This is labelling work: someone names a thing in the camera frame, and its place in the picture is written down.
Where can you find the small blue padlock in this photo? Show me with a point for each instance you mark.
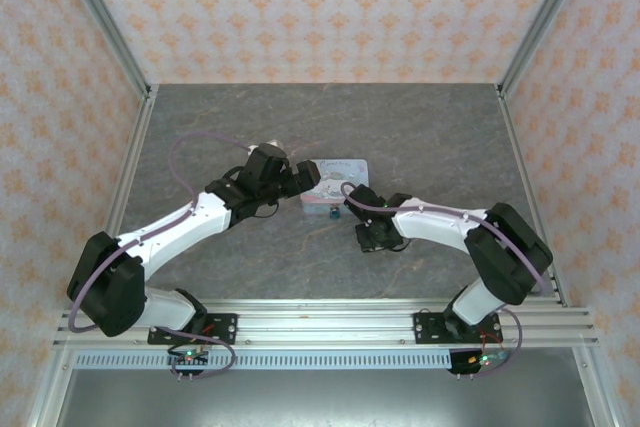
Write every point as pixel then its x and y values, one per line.
pixel 333 214

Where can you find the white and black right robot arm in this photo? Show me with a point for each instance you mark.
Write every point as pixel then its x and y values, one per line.
pixel 435 227

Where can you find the pastel cartoon tin box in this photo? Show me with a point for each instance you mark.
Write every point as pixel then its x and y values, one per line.
pixel 345 177

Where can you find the grey metal shelf panel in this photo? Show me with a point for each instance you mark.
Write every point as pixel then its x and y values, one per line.
pixel 325 399

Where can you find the long aluminium cross rail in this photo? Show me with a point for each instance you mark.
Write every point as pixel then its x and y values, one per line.
pixel 325 319

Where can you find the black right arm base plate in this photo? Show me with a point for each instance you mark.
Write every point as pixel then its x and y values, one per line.
pixel 425 327

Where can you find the aluminium table side rail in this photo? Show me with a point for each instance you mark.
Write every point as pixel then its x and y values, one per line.
pixel 525 172
pixel 132 172

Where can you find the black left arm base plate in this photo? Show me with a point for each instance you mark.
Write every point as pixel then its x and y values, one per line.
pixel 225 327

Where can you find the aluminium corner post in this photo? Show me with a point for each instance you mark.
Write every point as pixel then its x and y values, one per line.
pixel 105 22
pixel 545 22

